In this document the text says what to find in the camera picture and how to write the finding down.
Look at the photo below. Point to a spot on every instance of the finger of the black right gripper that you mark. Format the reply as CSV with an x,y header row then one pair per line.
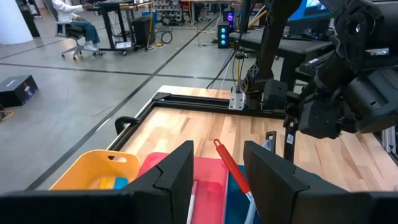
x,y
289,149

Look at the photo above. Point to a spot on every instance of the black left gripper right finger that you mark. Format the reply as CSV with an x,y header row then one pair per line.
x,y
295,205

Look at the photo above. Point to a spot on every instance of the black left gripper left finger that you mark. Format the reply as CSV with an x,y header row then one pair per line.
x,y
124,207

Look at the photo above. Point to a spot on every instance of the black slotted turner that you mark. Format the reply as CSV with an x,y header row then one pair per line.
x,y
273,147

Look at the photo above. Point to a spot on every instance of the grey-blue silicone spoon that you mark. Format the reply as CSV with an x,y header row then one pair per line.
x,y
266,145

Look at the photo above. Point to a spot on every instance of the blue mini spatula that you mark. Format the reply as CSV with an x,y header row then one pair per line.
x,y
120,183

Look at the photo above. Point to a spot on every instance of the yellow mini spatula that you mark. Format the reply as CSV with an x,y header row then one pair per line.
x,y
107,183

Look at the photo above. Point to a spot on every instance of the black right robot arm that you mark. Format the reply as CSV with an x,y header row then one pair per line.
x,y
273,31

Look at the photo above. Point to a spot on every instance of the orange plastic bin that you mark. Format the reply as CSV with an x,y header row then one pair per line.
x,y
87,168

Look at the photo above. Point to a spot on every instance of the teal plastic bin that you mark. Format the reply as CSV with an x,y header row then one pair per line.
x,y
236,207

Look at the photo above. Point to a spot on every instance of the black computer keyboard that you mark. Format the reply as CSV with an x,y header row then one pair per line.
x,y
314,63

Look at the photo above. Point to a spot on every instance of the black table clamp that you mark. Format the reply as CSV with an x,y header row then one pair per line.
x,y
119,124

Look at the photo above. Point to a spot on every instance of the black computer desk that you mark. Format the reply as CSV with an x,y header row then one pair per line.
x,y
295,46

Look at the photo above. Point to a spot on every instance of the pink plastic bin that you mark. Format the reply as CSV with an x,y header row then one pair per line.
x,y
208,186

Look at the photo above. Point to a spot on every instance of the black computer monitor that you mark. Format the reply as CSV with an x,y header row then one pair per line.
x,y
311,12

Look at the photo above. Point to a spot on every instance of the computer tower blue lights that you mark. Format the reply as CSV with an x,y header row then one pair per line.
x,y
223,35

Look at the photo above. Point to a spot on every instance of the computer tower purple light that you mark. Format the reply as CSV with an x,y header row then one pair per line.
x,y
230,17

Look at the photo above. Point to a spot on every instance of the black box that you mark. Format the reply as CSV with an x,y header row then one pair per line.
x,y
17,90

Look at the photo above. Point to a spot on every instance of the black computer tower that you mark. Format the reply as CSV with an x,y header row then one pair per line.
x,y
143,31

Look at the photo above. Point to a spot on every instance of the shelf of black parts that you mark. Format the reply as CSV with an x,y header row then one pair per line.
x,y
169,12

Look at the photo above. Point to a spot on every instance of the office chair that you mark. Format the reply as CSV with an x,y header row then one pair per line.
x,y
73,31

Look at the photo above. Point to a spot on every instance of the black background desk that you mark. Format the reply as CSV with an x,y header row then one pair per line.
x,y
109,18

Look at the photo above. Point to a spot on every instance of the person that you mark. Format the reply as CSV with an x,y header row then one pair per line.
x,y
66,11

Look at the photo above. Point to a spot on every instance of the white round column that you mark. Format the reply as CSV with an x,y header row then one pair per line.
x,y
14,21

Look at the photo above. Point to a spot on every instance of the silver mounting bracket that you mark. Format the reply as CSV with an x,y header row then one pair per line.
x,y
237,101

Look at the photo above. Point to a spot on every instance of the black aluminium table frame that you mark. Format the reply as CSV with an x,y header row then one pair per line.
x,y
192,104

